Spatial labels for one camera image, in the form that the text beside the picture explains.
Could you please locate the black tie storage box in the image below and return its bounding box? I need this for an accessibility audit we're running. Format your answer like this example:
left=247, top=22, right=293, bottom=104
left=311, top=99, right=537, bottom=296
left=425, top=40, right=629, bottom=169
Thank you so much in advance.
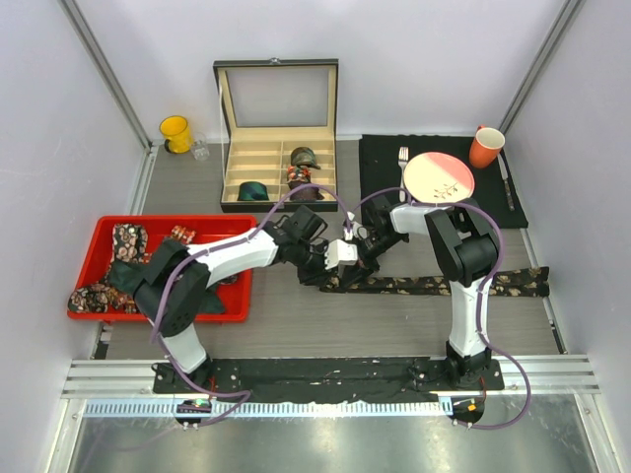
left=213, top=58, right=339, bottom=213

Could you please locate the rolled orange floral tie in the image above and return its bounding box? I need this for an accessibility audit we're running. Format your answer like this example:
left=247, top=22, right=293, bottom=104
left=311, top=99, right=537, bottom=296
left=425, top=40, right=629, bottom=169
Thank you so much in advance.
left=286, top=166, right=312, bottom=183

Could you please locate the pink cream plate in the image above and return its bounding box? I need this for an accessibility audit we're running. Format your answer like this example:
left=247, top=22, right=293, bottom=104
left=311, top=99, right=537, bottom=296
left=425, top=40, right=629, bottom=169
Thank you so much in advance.
left=403, top=152, right=475, bottom=204

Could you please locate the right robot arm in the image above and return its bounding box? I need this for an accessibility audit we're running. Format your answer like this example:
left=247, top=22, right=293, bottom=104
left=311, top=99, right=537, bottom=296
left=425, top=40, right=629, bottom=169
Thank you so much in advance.
left=356, top=199, right=503, bottom=389

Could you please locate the silver fork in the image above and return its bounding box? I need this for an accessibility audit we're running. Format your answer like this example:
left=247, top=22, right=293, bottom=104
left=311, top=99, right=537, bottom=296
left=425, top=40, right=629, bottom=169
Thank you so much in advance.
left=397, top=147, right=409, bottom=203

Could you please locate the orange mug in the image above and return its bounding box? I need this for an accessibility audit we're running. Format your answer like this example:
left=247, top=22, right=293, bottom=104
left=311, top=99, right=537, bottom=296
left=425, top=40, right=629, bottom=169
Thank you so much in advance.
left=469, top=125, right=506, bottom=169

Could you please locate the rolled green blue tie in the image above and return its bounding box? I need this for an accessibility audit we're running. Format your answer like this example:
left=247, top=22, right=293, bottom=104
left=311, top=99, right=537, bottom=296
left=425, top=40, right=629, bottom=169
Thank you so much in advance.
left=238, top=181, right=269, bottom=202

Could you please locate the silver knife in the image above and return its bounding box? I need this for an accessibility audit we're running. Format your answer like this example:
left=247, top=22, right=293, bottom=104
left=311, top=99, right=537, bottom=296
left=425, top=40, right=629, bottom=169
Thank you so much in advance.
left=497, top=154, right=516, bottom=212

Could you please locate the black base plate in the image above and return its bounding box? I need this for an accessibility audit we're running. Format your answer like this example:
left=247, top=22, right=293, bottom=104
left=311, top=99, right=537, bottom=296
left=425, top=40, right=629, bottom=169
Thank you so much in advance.
left=151, top=355, right=506, bottom=406

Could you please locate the clear glass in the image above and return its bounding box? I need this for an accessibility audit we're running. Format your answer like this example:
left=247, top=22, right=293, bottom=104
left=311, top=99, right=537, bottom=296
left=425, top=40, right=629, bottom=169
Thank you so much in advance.
left=190, top=132, right=210, bottom=162

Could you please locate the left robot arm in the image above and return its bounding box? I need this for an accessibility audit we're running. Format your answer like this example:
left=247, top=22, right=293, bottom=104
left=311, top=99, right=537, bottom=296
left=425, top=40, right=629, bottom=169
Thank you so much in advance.
left=131, top=206, right=358, bottom=393

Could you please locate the black placemat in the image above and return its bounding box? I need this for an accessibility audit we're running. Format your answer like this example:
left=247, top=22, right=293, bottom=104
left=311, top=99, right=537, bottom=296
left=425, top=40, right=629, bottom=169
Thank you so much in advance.
left=359, top=135, right=528, bottom=230

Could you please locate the black gold leaf tie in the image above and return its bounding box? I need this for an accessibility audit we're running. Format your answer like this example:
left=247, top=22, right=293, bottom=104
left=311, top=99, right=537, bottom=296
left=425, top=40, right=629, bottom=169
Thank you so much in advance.
left=319, top=266, right=550, bottom=298

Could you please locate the red plastic bin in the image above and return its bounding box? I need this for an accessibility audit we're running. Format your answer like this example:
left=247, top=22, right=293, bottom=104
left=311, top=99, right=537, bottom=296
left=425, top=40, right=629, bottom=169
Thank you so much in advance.
left=67, top=215, right=256, bottom=323

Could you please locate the rolled dark maroon tie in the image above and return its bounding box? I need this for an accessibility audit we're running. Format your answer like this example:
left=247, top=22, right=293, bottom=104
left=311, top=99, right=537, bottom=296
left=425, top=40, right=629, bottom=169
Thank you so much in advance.
left=288, top=181, right=324, bottom=202

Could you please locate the aluminium front rail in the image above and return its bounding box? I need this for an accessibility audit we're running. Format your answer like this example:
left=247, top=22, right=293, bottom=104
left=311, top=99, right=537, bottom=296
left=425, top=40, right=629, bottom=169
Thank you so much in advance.
left=62, top=355, right=599, bottom=425

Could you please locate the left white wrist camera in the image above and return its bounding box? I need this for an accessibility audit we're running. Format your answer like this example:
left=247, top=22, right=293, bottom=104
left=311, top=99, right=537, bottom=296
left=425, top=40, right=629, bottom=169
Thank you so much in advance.
left=324, top=239, right=358, bottom=270

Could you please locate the orange striped rolled tie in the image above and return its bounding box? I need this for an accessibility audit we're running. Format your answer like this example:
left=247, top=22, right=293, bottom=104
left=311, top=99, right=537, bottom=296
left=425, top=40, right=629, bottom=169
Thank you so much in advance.
left=170, top=226, right=196, bottom=245

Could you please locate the dark green leaf tie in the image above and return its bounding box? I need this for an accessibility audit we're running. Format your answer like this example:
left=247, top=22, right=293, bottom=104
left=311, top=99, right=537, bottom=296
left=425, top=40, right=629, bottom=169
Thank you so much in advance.
left=106, top=260, right=226, bottom=319

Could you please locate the purple cable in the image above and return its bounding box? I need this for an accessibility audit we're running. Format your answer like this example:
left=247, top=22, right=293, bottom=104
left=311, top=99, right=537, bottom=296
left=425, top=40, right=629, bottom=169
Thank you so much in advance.
left=352, top=186, right=532, bottom=433
left=83, top=182, right=354, bottom=452

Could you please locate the yellow mug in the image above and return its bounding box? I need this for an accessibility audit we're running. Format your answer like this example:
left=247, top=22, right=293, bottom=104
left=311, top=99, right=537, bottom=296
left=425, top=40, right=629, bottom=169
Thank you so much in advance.
left=159, top=115, right=193, bottom=154

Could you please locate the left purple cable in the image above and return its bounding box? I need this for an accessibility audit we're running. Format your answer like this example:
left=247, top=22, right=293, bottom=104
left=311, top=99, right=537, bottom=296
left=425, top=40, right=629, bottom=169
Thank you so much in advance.
left=83, top=182, right=354, bottom=452

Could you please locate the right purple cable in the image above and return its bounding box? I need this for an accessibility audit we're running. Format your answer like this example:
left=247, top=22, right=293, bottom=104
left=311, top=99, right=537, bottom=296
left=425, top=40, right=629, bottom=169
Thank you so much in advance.
left=352, top=186, right=532, bottom=433

